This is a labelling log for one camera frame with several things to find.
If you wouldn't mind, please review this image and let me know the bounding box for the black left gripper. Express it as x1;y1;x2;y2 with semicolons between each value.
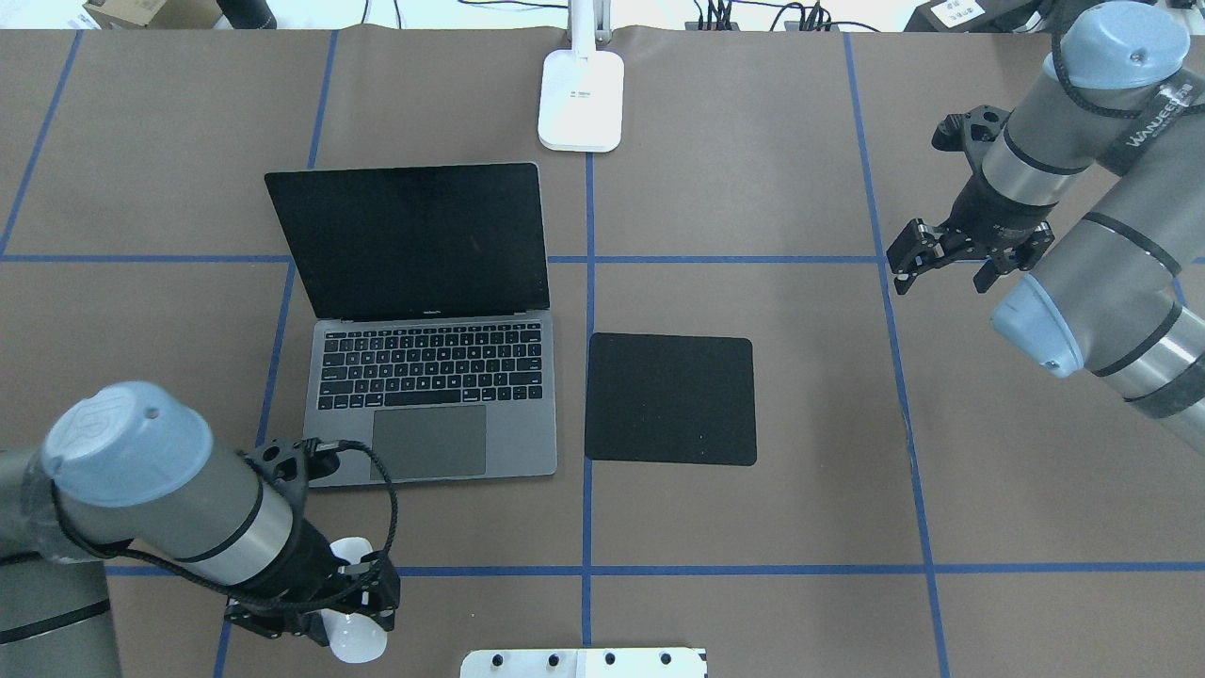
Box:
224;525;400;645

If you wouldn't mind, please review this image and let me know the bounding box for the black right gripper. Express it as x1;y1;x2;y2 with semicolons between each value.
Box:
886;171;1053;296

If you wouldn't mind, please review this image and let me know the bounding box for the white computer mouse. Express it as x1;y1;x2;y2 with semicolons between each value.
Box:
321;537;388;664

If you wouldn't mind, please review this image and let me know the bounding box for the grey laptop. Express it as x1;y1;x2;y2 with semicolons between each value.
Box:
264;163;558;488

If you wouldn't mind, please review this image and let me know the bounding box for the black square mouse pad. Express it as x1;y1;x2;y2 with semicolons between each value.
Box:
584;334;758;467

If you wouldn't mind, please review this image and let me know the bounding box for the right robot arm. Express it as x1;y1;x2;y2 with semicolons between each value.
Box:
887;1;1204;452

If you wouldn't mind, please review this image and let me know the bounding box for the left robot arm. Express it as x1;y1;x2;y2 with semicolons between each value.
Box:
2;381;400;677

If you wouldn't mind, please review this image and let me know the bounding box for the white desk lamp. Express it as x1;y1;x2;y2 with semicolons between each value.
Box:
537;1;627;153

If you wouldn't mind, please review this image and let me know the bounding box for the brown cardboard box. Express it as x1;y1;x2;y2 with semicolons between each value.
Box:
83;0;222;30

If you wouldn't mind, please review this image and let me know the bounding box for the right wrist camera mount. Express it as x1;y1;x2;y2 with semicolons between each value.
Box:
930;105;1011;173

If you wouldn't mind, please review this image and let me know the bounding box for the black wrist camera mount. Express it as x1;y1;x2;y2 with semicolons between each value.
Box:
237;438;343;493

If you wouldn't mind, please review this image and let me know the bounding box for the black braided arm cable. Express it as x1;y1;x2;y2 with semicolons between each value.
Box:
55;440;400;605

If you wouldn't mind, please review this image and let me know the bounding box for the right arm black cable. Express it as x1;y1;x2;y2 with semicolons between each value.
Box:
1050;28;1145;120

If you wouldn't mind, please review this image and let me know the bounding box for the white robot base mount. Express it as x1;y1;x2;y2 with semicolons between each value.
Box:
459;647;709;677

